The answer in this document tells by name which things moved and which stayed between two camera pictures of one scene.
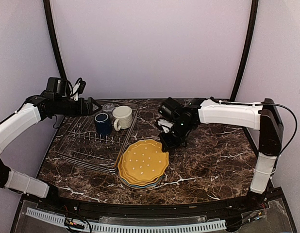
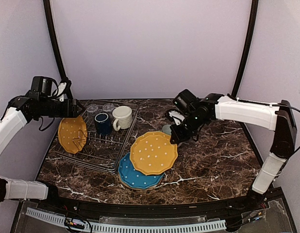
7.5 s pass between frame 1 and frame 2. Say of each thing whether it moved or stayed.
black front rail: stayed
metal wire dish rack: stayed
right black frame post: stayed
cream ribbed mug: stayed
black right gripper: moved
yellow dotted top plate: moved
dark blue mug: stayed
